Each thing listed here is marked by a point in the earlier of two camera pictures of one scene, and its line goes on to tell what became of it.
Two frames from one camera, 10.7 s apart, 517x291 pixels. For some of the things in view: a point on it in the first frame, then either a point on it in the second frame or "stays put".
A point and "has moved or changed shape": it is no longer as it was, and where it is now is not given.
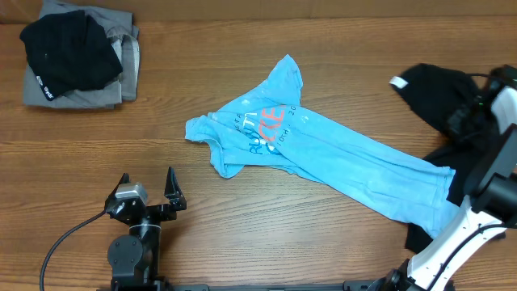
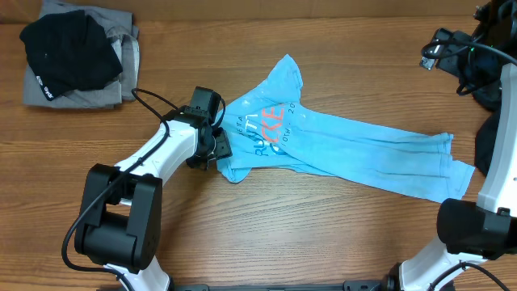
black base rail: x=348 y=285 stays put
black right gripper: x=456 y=127 to x=473 y=82
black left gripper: x=172 y=191 to x=223 y=146
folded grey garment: x=124 y=36 stays put
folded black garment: x=69 y=52 stays put
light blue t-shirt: x=262 y=128 has moved or changed shape
